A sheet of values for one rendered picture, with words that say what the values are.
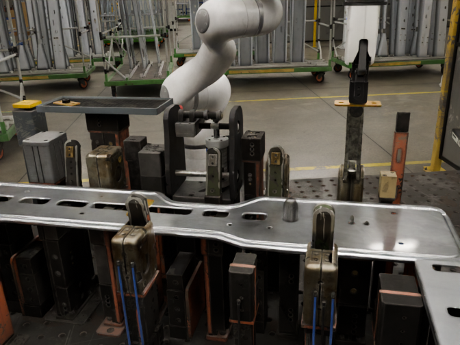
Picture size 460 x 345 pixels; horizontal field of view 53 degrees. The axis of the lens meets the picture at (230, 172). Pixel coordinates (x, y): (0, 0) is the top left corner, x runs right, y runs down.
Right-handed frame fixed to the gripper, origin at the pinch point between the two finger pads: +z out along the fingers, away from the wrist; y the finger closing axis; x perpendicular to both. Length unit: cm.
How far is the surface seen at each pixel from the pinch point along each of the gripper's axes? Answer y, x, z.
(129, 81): -556, -299, 104
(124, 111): -27, -60, 12
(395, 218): -3.7, 9.7, 27.5
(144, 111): -27, -54, 12
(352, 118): -15.8, 0.2, 9.5
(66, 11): -809, -537, 13
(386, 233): 3.6, 7.2, 27.4
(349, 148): -14.8, -0.1, 16.1
